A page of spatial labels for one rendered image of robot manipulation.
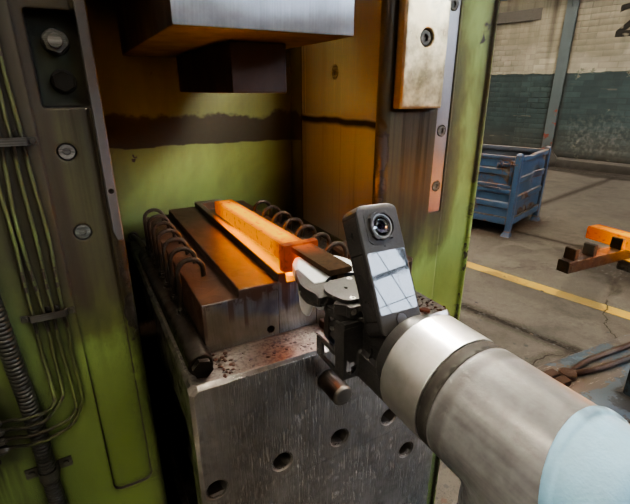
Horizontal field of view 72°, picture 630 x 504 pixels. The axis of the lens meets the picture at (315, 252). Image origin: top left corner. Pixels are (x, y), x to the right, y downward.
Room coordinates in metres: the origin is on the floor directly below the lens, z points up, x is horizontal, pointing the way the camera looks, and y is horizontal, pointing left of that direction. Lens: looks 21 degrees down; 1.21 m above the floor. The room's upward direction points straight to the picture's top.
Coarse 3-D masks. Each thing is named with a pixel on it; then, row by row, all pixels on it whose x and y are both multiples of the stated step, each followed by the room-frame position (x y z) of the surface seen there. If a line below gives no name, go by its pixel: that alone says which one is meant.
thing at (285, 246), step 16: (224, 208) 0.71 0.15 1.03; (240, 208) 0.70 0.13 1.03; (240, 224) 0.64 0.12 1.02; (256, 224) 0.60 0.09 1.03; (272, 224) 0.60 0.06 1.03; (256, 240) 0.58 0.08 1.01; (272, 240) 0.53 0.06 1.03; (288, 240) 0.52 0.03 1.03; (304, 240) 0.50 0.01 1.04; (288, 256) 0.48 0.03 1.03; (304, 256) 0.45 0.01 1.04; (320, 256) 0.45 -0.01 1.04; (336, 272) 0.41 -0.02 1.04
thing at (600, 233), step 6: (588, 228) 0.77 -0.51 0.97; (594, 228) 0.76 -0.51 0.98; (600, 228) 0.75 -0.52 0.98; (606, 228) 0.75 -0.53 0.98; (612, 228) 0.75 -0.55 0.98; (588, 234) 0.76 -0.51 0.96; (594, 234) 0.75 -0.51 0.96; (600, 234) 0.74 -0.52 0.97; (606, 234) 0.73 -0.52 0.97; (612, 234) 0.73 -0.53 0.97; (618, 234) 0.72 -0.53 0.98; (624, 234) 0.72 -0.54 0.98; (600, 240) 0.74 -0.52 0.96; (606, 240) 0.73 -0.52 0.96
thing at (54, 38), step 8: (48, 32) 0.53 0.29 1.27; (56, 32) 0.53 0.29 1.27; (48, 40) 0.52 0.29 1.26; (56, 40) 0.52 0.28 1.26; (64, 40) 0.54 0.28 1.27; (48, 48) 0.53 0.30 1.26; (56, 48) 0.53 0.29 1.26; (64, 48) 0.54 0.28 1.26; (56, 72) 0.54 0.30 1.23; (64, 72) 0.54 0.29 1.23; (56, 80) 0.53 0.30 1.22; (64, 80) 0.53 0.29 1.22; (72, 80) 0.54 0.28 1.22; (56, 88) 0.54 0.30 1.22; (64, 88) 0.53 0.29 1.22; (72, 88) 0.54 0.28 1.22
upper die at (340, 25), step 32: (128, 0) 0.67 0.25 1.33; (160, 0) 0.48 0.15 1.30; (192, 0) 0.45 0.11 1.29; (224, 0) 0.47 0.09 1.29; (256, 0) 0.48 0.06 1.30; (288, 0) 0.50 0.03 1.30; (320, 0) 0.52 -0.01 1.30; (352, 0) 0.54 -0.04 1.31; (128, 32) 0.71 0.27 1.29; (160, 32) 0.50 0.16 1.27; (192, 32) 0.50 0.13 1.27; (224, 32) 0.50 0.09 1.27; (256, 32) 0.50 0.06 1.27; (288, 32) 0.50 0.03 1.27; (320, 32) 0.52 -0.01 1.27; (352, 32) 0.54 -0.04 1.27
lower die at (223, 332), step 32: (192, 224) 0.73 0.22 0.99; (224, 224) 0.70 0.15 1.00; (224, 256) 0.58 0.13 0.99; (256, 256) 0.55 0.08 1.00; (192, 288) 0.49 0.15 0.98; (224, 288) 0.49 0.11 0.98; (256, 288) 0.48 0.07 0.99; (288, 288) 0.50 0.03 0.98; (192, 320) 0.50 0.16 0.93; (224, 320) 0.46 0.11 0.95; (256, 320) 0.48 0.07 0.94; (288, 320) 0.50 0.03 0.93
